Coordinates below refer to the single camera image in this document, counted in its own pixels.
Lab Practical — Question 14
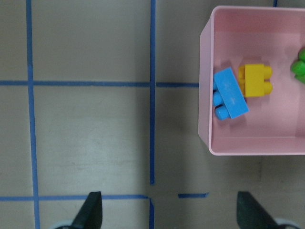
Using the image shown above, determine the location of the pink plastic box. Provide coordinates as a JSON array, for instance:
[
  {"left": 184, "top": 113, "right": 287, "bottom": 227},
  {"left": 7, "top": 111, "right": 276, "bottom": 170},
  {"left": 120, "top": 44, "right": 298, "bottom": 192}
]
[{"left": 198, "top": 6, "right": 305, "bottom": 156}]

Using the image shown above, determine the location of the blue toy block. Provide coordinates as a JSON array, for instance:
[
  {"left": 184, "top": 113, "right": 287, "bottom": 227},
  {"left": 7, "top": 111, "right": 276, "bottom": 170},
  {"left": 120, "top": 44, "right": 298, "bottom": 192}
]
[{"left": 213, "top": 67, "right": 249, "bottom": 121}]

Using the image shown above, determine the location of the green toy block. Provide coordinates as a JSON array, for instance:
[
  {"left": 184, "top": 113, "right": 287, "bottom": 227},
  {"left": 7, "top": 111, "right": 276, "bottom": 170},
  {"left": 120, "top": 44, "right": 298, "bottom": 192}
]
[{"left": 291, "top": 49, "right": 305, "bottom": 84}]

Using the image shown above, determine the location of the yellow toy block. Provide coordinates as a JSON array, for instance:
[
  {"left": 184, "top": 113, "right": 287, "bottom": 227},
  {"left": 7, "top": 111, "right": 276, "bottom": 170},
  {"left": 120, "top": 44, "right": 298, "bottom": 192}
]
[{"left": 238, "top": 64, "right": 273, "bottom": 98}]

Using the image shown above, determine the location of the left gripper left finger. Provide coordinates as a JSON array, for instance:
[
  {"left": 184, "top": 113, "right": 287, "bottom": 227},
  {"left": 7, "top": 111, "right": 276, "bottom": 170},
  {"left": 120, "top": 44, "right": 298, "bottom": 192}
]
[{"left": 71, "top": 191, "right": 102, "bottom": 229}]

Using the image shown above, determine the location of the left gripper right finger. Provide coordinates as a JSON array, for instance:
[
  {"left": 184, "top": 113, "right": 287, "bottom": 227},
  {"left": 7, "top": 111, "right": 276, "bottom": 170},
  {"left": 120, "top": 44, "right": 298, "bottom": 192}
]
[{"left": 236, "top": 191, "right": 279, "bottom": 229}]

